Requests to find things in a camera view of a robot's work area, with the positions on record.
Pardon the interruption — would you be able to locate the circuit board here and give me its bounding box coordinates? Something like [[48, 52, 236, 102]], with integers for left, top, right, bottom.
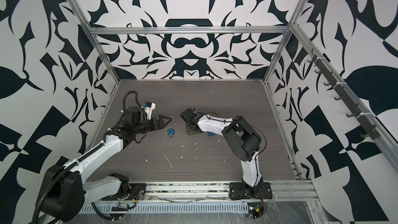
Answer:
[[248, 201, 266, 219], [112, 201, 136, 212]]

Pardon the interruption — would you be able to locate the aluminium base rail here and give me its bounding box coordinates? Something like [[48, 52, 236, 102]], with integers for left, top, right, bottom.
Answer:
[[130, 180, 319, 202]]

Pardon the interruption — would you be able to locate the left circuit board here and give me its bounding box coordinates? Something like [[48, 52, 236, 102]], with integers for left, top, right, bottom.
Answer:
[[112, 201, 136, 212]]

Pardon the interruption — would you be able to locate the aluminium frame corner post left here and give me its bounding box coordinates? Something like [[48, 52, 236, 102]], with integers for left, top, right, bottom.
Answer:
[[67, 0, 120, 84]]

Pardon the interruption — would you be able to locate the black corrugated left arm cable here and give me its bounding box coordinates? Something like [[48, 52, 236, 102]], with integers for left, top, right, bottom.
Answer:
[[30, 91, 141, 224]]

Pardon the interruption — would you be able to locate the aluminium frame corner post right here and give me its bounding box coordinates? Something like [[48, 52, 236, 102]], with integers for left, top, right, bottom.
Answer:
[[263, 0, 308, 84]]

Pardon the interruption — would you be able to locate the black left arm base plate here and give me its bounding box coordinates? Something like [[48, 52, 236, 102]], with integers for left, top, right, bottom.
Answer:
[[101, 183, 147, 201]]

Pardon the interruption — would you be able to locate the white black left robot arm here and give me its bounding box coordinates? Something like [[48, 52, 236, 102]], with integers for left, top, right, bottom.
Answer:
[[32, 105, 172, 224]]

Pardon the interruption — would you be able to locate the aluminium frame corner post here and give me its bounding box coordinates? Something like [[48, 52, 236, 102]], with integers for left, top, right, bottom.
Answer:
[[67, 0, 120, 84], [263, 0, 308, 84]]

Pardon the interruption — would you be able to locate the aluminium frame horizontal bar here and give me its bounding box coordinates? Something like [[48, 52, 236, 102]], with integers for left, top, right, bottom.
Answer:
[[89, 26, 289, 35]]

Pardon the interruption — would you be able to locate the right circuit board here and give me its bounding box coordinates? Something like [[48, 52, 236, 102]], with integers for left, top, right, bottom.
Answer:
[[248, 201, 266, 219]]

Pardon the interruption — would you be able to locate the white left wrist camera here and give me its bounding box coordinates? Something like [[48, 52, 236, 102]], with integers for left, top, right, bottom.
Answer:
[[142, 102, 156, 120]]

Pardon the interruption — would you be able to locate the white slotted cable duct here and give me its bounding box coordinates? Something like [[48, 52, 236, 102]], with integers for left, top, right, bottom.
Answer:
[[96, 202, 249, 215]]

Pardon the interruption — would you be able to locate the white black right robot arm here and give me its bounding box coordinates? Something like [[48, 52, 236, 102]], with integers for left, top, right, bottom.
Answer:
[[180, 108, 263, 192]]

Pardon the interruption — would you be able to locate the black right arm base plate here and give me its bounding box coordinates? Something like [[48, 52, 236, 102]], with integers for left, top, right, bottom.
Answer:
[[229, 181, 273, 200]]

